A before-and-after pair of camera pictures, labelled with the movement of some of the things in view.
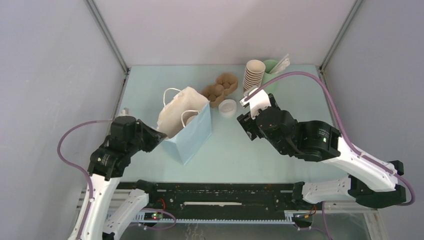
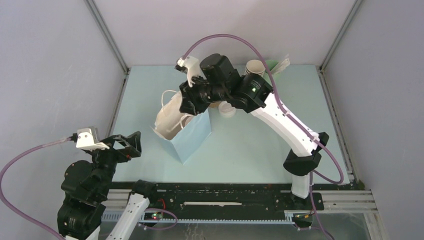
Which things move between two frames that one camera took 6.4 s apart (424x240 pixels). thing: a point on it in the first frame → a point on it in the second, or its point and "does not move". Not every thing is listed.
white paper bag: x=185 y=119 does not move
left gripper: x=156 y=137 → x=133 y=145
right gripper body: x=247 y=123 → x=199 y=96
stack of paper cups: x=254 y=71 does not move
